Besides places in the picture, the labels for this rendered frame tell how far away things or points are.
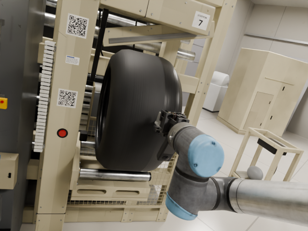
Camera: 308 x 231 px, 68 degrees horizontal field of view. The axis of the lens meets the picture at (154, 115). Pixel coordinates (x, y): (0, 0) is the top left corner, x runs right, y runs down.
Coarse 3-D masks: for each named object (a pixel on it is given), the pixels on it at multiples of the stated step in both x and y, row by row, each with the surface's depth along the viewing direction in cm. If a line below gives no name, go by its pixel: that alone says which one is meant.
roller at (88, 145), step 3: (87, 141) 128; (90, 141) 128; (93, 141) 130; (81, 144) 125; (84, 144) 126; (87, 144) 126; (90, 144) 127; (93, 144) 128; (81, 147) 126; (84, 147) 126; (87, 147) 127; (90, 147) 127; (93, 147) 128
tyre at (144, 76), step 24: (120, 72) 89; (144, 72) 90; (168, 72) 95; (120, 96) 85; (144, 96) 86; (168, 96) 90; (96, 120) 126; (120, 120) 84; (144, 120) 86; (96, 144) 114; (120, 144) 87; (144, 144) 89; (120, 168) 99; (144, 168) 100
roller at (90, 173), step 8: (80, 168) 103; (88, 168) 103; (80, 176) 101; (88, 176) 102; (96, 176) 103; (104, 176) 104; (112, 176) 105; (120, 176) 106; (128, 176) 107; (136, 176) 109; (144, 176) 110
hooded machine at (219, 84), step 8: (216, 72) 701; (216, 80) 691; (224, 80) 684; (216, 88) 686; (224, 88) 697; (208, 96) 706; (216, 96) 688; (224, 96) 718; (208, 104) 708; (216, 104) 701
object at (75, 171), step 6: (78, 132) 129; (78, 138) 122; (78, 144) 116; (78, 150) 111; (78, 156) 106; (72, 162) 104; (78, 162) 101; (72, 168) 96; (78, 168) 97; (72, 174) 95; (78, 174) 99; (72, 180) 96; (72, 186) 97
